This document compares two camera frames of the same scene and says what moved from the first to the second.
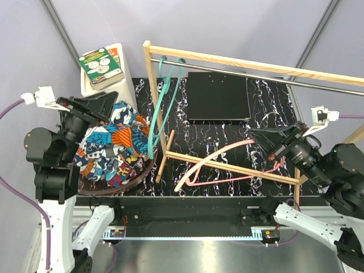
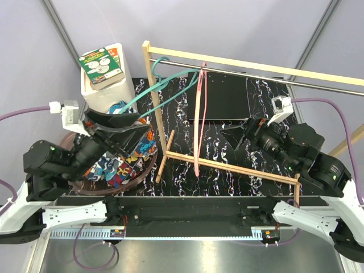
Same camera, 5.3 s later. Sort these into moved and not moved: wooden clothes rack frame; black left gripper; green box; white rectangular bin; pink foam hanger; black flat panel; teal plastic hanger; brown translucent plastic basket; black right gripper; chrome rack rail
Moved: teal plastic hanger; black left gripper; black right gripper; pink foam hanger
Not moved: black flat panel; chrome rack rail; brown translucent plastic basket; green box; white rectangular bin; wooden clothes rack frame
